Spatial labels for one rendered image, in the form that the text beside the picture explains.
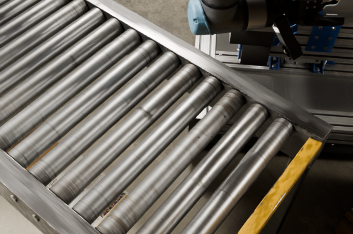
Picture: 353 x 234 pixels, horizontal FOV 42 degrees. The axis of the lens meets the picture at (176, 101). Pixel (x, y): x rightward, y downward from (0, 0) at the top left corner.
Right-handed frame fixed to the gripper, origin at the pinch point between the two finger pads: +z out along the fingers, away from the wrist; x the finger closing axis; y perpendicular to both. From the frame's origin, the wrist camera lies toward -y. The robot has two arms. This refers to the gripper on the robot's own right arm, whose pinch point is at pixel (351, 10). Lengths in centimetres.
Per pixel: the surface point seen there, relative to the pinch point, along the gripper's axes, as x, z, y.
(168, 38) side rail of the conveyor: 21.6, -36.8, -10.7
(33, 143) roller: -3, -70, -20
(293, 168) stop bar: -19.3, -19.2, -24.4
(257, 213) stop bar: -26.9, -29.2, -27.3
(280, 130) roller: -8.6, -17.9, -22.4
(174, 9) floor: 148, -15, -48
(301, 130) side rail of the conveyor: -8.5, -12.9, -23.2
